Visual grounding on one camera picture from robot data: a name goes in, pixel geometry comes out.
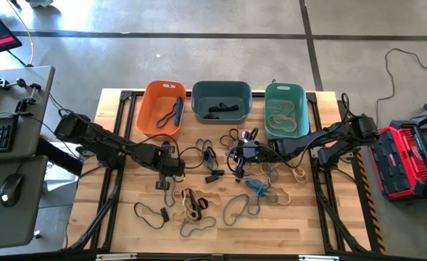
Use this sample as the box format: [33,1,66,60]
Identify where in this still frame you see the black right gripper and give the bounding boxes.
[230,138,273,180]

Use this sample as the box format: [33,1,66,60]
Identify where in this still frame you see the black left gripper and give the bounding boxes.
[140,142,186,191]

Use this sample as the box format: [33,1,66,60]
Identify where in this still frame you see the small bright blue rubber band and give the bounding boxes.
[244,177,273,199]

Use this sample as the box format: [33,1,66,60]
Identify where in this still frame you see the large wide blue rubber band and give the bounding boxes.
[195,138,218,172]

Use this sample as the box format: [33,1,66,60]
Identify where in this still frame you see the tan rubber band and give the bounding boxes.
[170,187,223,206]
[267,186,292,206]
[290,165,309,184]
[267,100,297,126]
[181,188,204,223]
[170,208,189,227]
[269,112,298,133]
[249,168,272,183]

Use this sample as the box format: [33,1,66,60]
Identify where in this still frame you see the long black rubber band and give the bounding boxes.
[207,102,241,114]
[186,188,204,222]

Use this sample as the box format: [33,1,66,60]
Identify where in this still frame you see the long blue rubber band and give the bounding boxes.
[162,180,177,215]

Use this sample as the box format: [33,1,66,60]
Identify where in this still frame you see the orange plastic basket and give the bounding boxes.
[136,80,188,141]

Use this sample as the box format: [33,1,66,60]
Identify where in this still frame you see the teal green plastic basket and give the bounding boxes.
[263,82,311,139]

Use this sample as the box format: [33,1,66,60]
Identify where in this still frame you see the slate grey plastic basket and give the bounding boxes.
[191,80,253,125]

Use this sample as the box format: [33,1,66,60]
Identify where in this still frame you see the white paper sheet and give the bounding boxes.
[43,161,80,191]

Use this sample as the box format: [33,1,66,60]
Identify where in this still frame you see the yellow black hazard tape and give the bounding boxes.
[342,100,387,255]

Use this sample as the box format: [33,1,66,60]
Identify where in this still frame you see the grey side desk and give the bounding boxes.
[0,65,57,251]

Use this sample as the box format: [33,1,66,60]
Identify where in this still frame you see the black computer mouse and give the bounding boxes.
[0,173,25,208]

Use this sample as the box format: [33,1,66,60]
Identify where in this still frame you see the red and black tool case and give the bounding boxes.
[370,120,427,202]

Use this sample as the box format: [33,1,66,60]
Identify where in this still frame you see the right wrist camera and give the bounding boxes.
[240,141,260,159]

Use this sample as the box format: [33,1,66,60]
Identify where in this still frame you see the silver metal bracket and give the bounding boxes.
[298,254,340,261]
[95,253,138,261]

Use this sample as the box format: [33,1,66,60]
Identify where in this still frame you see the black desk clamp mount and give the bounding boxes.
[0,75,43,114]

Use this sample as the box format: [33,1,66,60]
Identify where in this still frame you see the black floor cable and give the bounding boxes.
[375,48,427,126]

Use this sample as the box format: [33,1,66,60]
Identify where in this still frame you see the yellow floor cable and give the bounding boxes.
[3,0,36,67]

